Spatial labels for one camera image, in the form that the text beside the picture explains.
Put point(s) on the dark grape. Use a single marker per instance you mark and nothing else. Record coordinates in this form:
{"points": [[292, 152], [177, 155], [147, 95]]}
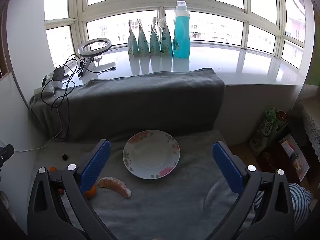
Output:
{"points": [[65, 157]]}

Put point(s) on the grey blanket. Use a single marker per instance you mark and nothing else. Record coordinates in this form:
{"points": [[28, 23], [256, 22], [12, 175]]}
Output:
{"points": [[150, 100]]}

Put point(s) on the white window frame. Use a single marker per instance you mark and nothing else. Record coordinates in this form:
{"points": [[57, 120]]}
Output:
{"points": [[160, 2]]}

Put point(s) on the white printed box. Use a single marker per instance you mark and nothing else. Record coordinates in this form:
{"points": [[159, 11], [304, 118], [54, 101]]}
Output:
{"points": [[292, 155]]}

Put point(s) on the striped clothing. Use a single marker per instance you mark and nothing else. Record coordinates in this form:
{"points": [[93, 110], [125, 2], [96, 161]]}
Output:
{"points": [[298, 197]]}

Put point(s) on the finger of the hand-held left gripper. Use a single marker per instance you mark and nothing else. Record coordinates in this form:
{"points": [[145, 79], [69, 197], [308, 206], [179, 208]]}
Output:
{"points": [[6, 151]]}

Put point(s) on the green printed box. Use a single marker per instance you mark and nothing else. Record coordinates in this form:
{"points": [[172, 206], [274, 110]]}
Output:
{"points": [[265, 127]]}

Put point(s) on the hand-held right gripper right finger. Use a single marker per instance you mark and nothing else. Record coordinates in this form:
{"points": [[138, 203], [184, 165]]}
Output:
{"points": [[226, 167]]}

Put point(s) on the jar with gold lid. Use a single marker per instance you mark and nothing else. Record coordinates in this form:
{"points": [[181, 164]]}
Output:
{"points": [[282, 116]]}

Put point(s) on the white lace cloth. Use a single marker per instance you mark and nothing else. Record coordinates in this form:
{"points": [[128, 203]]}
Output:
{"points": [[312, 130]]}

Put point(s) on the white power strip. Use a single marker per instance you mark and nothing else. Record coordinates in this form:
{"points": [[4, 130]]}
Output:
{"points": [[47, 87]]}

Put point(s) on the small mandarin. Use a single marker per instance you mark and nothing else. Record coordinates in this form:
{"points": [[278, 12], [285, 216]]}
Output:
{"points": [[52, 169], [91, 192]]}

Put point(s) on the black power adapter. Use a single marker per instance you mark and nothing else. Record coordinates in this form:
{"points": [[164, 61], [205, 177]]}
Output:
{"points": [[60, 73]]}

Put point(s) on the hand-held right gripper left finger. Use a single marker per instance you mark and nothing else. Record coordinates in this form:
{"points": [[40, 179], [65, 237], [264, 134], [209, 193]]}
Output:
{"points": [[96, 165]]}

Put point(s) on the blue detergent bottle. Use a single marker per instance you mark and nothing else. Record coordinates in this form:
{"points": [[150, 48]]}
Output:
{"points": [[182, 30]]}

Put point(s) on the floral white plate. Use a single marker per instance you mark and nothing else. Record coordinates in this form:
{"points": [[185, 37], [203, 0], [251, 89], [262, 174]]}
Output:
{"points": [[152, 155]]}

